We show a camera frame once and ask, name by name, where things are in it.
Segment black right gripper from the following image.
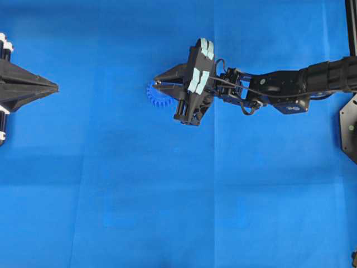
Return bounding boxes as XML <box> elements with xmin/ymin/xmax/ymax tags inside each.
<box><xmin>153</xmin><ymin>38</ymin><xmax>215</xmax><ymax>126</ymax></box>

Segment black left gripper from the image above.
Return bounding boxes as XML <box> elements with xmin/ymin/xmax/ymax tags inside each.
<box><xmin>0</xmin><ymin>32</ymin><xmax>60</xmax><ymax>147</ymax></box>

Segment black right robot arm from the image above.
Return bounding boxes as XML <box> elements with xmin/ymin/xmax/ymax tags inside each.
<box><xmin>153</xmin><ymin>38</ymin><xmax>356</xmax><ymax>126</ymax></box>

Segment small blue plastic gear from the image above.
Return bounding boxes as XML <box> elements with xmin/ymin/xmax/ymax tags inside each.
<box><xmin>146</xmin><ymin>81</ymin><xmax>173</xmax><ymax>108</ymax></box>

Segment blue table cloth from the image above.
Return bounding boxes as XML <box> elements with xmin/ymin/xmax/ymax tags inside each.
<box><xmin>1</xmin><ymin>1</ymin><xmax>356</xmax><ymax>267</ymax></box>

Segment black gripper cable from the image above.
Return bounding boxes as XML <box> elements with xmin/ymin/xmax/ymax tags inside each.
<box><xmin>206</xmin><ymin>58</ymin><xmax>264</xmax><ymax>116</ymax></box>

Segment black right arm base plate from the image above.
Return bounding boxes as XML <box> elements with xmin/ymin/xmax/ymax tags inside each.
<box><xmin>339</xmin><ymin>94</ymin><xmax>357</xmax><ymax>164</ymax></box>

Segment black aluminium frame post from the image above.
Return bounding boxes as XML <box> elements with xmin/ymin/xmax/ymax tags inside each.
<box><xmin>345</xmin><ymin>0</ymin><xmax>356</xmax><ymax>56</ymax></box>

